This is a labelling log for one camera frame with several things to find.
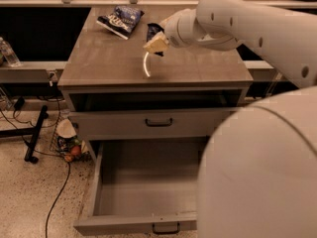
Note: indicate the clear water bottle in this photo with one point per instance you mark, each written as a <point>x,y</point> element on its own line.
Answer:
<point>9,54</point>

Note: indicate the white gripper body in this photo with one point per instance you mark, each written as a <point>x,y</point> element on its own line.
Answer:
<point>174,30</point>

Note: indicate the black stand leg left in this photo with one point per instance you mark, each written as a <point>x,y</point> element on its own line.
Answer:
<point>33,132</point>

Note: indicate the blue chip bag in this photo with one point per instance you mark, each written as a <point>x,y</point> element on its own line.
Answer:
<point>122,21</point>

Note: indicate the open grey lower drawer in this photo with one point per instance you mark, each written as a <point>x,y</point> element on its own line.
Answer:
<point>144,186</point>

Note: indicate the black power adapter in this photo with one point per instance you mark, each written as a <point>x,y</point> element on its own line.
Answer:
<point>19,103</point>

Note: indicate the grey upper drawer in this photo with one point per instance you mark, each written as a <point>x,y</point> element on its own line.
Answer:
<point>147,124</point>

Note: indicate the dark blue rxbar wrapper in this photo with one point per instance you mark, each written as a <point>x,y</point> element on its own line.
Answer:
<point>154,28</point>

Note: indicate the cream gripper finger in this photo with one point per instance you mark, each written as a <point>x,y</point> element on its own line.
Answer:
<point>157,44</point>
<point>165,22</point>

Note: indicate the grey drawer cabinet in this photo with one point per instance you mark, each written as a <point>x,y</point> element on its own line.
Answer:
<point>106,73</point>

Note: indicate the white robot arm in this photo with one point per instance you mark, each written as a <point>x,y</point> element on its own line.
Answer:
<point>258,174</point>

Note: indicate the wire basket with items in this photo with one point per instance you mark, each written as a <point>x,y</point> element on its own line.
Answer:
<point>66,143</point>

